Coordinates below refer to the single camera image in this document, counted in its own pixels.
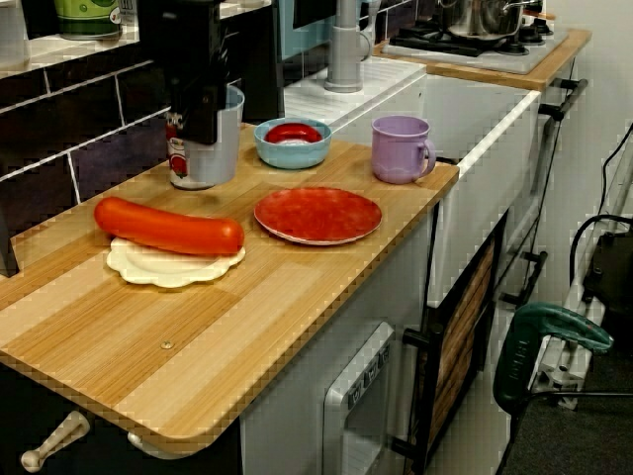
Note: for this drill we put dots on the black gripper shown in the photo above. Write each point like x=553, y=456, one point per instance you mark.
x=195, y=69

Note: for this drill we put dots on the light blue plastic cup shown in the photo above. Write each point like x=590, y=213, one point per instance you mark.
x=222, y=153

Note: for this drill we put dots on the red toy food piece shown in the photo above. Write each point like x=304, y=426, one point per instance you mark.
x=292, y=131

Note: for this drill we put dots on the red toy sausage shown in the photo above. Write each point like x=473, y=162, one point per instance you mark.
x=168, y=227

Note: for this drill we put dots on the tomato soup can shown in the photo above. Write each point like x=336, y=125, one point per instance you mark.
x=177, y=163

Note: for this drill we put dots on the light blue bowl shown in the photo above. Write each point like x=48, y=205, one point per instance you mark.
x=292, y=156

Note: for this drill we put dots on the small white lidded jar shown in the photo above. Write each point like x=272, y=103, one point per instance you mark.
x=129, y=10

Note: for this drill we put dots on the red round plate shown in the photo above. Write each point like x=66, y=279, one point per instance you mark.
x=316, y=215

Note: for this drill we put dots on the white scalloped toy dough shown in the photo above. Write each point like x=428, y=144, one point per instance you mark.
x=168, y=272

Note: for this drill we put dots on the green labelled can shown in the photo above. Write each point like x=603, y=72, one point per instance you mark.
x=86, y=20

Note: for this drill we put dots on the grey toy faucet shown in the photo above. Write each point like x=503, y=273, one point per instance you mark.
x=343, y=59

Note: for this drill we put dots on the purple plastic mug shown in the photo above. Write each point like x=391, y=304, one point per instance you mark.
x=395, y=153

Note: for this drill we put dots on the white plastic jar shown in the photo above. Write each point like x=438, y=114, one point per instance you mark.
x=14, y=34

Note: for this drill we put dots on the small metal screw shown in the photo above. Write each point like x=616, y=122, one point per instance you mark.
x=167, y=345

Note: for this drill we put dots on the white toy kitchen cabinet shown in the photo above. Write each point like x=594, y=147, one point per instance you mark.
x=475, y=148

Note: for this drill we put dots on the steel cooking pot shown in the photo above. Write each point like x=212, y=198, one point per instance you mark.
x=479, y=17

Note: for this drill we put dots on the grey dispenser panel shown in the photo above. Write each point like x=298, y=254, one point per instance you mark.
x=341, y=396

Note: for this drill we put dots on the white hook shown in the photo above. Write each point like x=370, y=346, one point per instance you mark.
x=146, y=444

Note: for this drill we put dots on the black framed wood-pattern door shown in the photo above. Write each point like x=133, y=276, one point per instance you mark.
x=462, y=321

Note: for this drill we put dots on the grey toy stove top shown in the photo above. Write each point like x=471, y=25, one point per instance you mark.
x=524, y=58

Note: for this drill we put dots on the green power drill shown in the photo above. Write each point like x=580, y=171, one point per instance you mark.
x=519, y=356

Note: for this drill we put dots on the silver aluminium profile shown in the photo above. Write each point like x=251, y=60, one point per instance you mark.
x=554, y=381

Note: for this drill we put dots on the black box device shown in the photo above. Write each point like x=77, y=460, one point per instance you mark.
x=613, y=267

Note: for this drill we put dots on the dark upright post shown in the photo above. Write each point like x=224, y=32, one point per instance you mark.
x=262, y=74

